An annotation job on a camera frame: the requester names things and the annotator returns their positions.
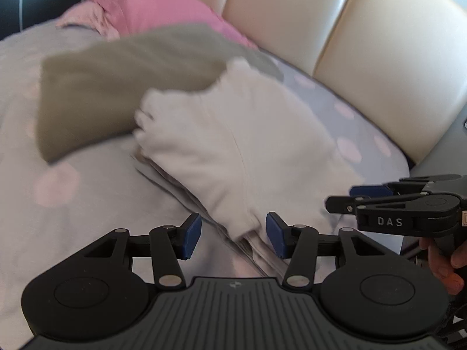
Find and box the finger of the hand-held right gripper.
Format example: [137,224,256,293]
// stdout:
[326,191,429,215]
[349,180,431,198]

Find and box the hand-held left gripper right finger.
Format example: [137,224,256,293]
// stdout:
[266,212,387,292]

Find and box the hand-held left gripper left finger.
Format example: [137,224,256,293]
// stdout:
[82,212,202,292]

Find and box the white shirt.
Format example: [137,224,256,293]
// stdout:
[133,57,365,243]
[130,151,405,278]

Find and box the person's right hand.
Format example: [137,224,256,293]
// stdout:
[419,237,467,296]

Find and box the polka dot bed sheet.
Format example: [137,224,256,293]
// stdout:
[0,25,411,350]

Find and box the cream padded headboard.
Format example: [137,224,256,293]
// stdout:
[161,0,467,165]

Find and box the olive green folded garment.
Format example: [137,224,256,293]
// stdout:
[38,24,285,165]

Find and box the pink pillow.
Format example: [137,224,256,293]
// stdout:
[84,0,259,50]

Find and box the pale pink printed cloth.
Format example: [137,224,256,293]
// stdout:
[56,0,121,41]

